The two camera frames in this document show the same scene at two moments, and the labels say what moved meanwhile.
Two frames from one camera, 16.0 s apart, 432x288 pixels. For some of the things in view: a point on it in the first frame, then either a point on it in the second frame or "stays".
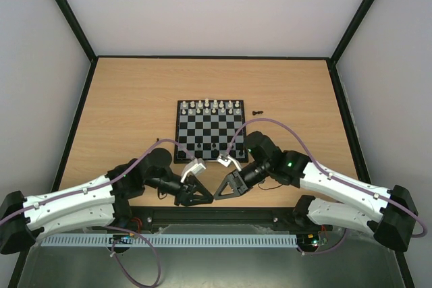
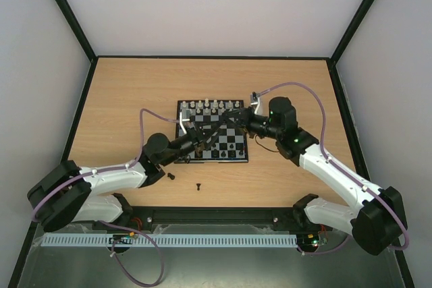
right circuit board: x=310 y=241 stays
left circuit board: x=122 y=239 stays
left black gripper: x=185 y=195 to x=195 y=137
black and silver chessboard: x=209 y=129 stays
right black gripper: x=240 y=182 to x=246 y=119
